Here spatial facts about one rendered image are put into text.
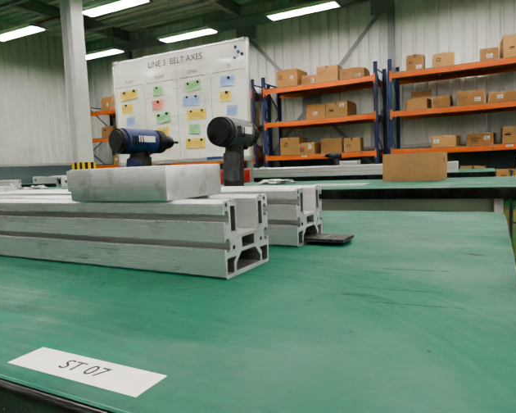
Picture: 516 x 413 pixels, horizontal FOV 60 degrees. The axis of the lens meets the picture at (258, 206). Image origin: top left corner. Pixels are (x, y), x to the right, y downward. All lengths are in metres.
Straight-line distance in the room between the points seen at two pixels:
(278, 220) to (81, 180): 0.28
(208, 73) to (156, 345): 3.75
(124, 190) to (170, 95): 3.70
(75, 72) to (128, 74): 4.82
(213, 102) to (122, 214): 3.41
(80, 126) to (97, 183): 8.65
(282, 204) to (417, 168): 1.90
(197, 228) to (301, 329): 0.20
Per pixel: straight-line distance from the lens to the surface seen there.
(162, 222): 0.52
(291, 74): 11.09
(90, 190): 0.59
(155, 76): 4.37
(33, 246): 0.71
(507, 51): 10.22
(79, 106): 9.28
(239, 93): 3.83
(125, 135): 1.05
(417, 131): 11.07
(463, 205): 2.02
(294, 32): 12.29
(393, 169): 2.55
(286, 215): 0.65
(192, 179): 0.54
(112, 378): 0.29
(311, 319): 0.36
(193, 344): 0.32
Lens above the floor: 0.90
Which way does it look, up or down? 5 degrees down
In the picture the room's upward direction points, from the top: 2 degrees counter-clockwise
